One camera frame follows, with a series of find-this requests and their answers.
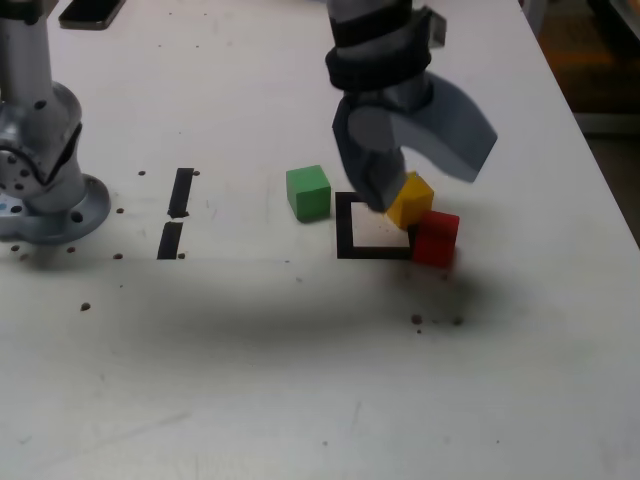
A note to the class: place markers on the yellow cube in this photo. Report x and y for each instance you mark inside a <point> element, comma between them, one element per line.
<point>412,200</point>

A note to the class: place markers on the gripper camera with black mount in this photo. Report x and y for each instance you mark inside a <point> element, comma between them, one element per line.
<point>437,30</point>

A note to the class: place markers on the black tape square outline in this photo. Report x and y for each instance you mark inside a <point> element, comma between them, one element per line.
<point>345,230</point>

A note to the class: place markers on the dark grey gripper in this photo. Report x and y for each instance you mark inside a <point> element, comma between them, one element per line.
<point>395,97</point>

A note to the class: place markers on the red cube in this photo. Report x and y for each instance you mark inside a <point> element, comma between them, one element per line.
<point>435,240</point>

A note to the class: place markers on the green cube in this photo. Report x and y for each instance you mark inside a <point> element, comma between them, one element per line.
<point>310,195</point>

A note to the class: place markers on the black flat phone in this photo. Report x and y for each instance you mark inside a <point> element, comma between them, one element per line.
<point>90,15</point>

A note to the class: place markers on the black tape strip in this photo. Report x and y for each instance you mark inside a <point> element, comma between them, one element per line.
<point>180,192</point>

